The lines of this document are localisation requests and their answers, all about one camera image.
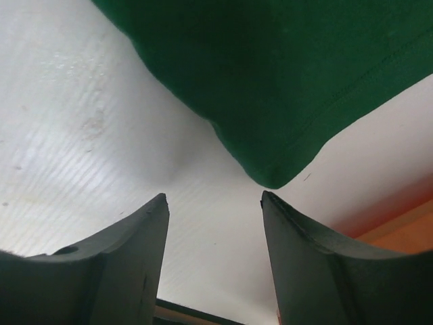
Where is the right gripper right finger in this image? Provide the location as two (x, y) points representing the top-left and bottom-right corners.
(261, 191), (432, 324)

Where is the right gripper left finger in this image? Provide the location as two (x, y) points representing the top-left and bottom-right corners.
(1, 194), (169, 324)

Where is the dark green t shirt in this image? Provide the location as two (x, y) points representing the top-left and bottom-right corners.
(96, 1), (432, 189)

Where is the orange plastic basket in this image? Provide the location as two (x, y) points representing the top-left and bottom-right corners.
(357, 200), (432, 254)

